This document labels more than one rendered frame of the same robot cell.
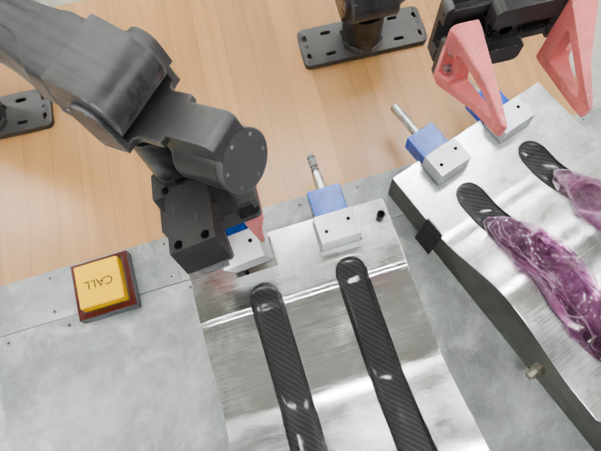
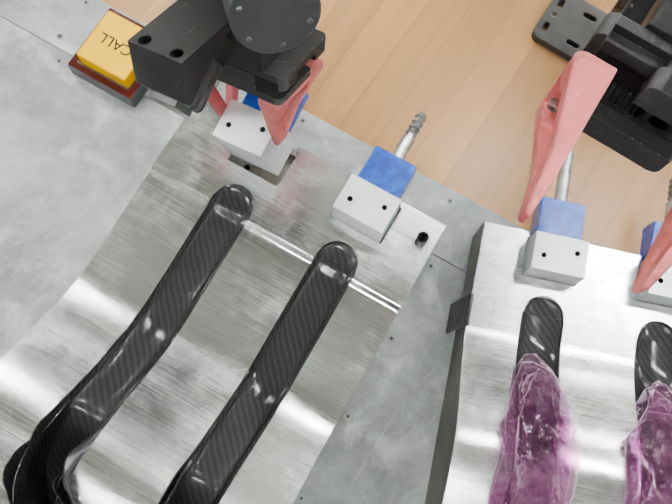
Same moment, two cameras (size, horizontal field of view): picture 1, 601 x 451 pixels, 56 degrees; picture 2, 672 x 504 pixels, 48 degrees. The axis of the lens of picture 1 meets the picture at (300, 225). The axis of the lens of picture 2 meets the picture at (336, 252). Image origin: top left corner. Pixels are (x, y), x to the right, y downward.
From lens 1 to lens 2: 0.15 m
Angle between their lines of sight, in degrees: 11
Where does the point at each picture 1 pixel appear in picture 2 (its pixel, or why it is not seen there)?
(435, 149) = (555, 235)
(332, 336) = (254, 301)
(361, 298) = (320, 297)
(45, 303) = (59, 21)
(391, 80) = not seen: hidden behind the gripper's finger
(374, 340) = (288, 347)
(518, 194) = (593, 365)
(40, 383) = not seen: outside the picture
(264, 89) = (466, 16)
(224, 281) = (213, 151)
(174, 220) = (171, 17)
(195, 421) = (73, 255)
